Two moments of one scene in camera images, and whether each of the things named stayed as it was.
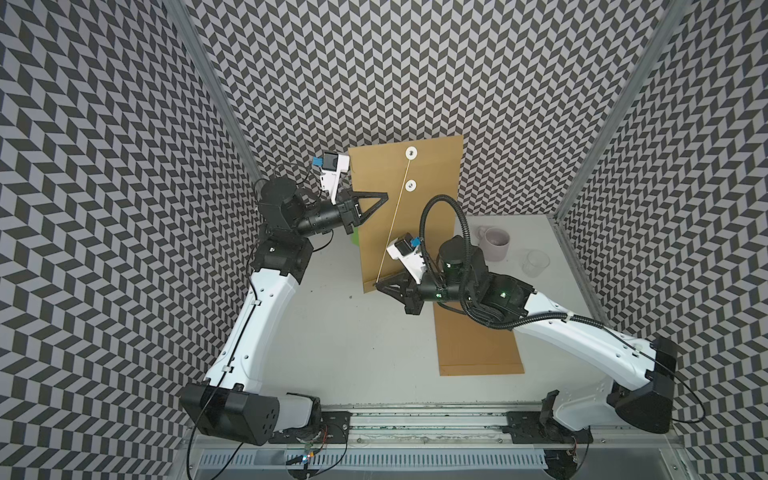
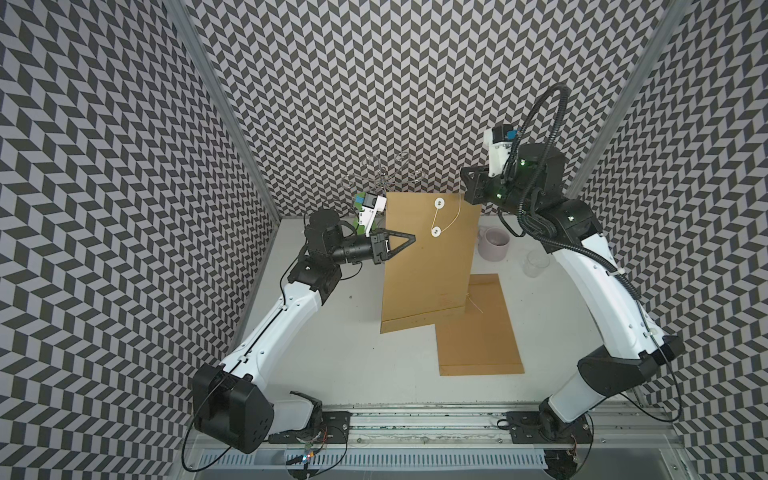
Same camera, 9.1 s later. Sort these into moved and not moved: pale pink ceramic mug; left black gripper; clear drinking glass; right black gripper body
Moved: right black gripper body; left black gripper
Not moved: pale pink ceramic mug; clear drinking glass
